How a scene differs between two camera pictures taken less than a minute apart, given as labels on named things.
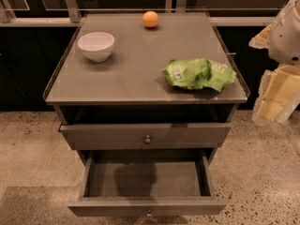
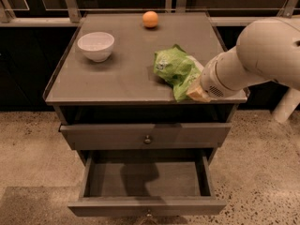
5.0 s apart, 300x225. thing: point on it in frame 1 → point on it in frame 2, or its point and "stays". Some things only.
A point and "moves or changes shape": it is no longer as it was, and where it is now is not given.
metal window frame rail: x=74 y=18 stays
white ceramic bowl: x=97 y=45 stays
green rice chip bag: x=199 y=73 moves or changes shape
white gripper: x=286 y=41 → x=211 y=80
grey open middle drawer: x=146 y=183 stays
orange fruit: x=150 y=19 stays
